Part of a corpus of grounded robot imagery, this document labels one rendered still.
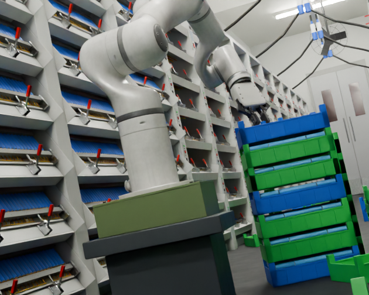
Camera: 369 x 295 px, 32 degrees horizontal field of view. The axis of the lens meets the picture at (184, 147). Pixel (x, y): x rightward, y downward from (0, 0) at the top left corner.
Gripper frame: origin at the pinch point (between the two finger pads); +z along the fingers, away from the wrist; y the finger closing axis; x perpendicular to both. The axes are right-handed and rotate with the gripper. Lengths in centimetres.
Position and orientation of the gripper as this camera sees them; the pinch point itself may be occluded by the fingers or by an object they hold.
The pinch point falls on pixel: (260, 119)
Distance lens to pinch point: 223.1
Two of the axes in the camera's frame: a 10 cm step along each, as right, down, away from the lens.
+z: 3.8, 8.0, -4.5
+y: -8.6, 1.3, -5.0
